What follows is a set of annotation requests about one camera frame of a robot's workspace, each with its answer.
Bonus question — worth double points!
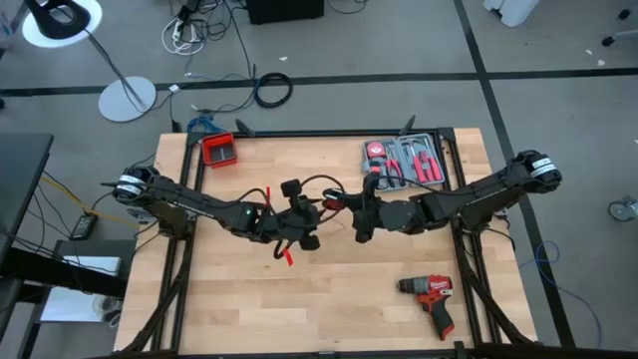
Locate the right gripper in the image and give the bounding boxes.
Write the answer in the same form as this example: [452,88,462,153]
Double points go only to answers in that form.
[332,175,385,244]

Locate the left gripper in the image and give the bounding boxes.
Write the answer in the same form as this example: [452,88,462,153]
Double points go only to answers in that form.
[258,178,321,251]

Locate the grey plastic tool case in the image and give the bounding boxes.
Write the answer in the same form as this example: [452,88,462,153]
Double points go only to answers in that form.
[362,133,448,191]

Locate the red plastic bin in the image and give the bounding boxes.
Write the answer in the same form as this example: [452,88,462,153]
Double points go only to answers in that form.
[200,132,239,170]

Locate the black box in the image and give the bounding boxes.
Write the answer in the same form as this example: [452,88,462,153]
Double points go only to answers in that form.
[246,0,325,25]

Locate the black power adapter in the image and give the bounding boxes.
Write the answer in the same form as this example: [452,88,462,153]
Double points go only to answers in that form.
[69,212,100,241]

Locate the white power strip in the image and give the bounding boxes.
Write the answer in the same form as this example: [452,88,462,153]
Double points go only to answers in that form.
[160,14,206,56]

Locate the white plastic object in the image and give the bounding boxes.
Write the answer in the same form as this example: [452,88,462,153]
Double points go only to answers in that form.
[482,0,542,28]

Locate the grey caster wheel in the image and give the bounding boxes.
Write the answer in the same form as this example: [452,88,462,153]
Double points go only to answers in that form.
[607,195,638,223]

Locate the black desk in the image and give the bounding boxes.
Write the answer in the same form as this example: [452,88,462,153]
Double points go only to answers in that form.
[0,132,55,250]

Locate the black chair caster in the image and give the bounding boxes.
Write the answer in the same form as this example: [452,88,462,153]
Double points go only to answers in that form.
[601,7,638,49]

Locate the red-handled pliers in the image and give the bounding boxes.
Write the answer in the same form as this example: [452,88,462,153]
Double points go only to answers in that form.
[382,158,406,181]

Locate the black aluminium table frame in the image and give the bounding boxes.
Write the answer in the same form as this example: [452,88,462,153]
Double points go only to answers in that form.
[114,127,544,359]

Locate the red-handled screwdriver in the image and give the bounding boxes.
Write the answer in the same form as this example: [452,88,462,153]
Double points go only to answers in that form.
[426,151,445,183]
[412,152,431,184]

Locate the red cordless drill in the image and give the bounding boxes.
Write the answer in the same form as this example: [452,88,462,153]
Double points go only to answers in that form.
[397,274,456,342]

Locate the black coiled cable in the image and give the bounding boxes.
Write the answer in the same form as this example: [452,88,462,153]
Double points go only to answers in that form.
[253,72,294,110]

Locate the blue cable bundle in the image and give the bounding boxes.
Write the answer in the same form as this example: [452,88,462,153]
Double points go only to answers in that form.
[186,114,226,135]

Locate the blue floor cable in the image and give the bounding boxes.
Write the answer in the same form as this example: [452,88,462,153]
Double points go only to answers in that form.
[517,240,604,350]

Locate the ring lamp with stand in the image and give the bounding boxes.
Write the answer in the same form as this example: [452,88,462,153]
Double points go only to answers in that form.
[22,0,158,124]

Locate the yellow floor cable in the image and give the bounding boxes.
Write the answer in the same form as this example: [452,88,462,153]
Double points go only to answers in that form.
[39,177,144,230]

